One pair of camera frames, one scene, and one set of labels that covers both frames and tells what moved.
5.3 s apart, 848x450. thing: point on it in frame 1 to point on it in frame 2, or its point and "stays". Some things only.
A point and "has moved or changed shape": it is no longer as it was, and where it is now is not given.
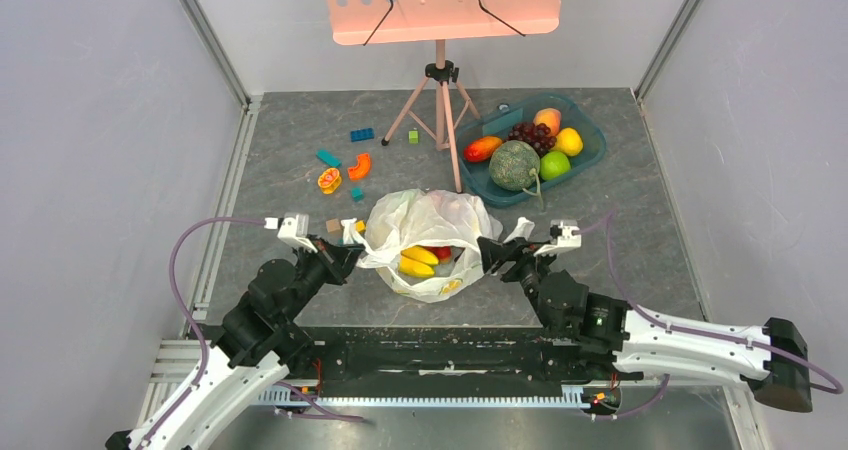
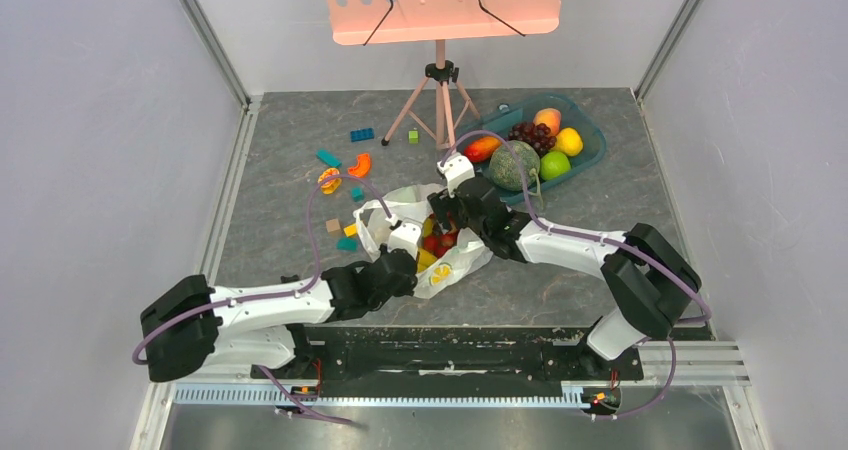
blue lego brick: [362, 134] stays
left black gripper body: [317, 268] to [377, 301]
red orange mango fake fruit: [481, 149] stays
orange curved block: [359, 170] stays
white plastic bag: [429, 245] has moved or changed shape
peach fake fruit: [551, 117] stays
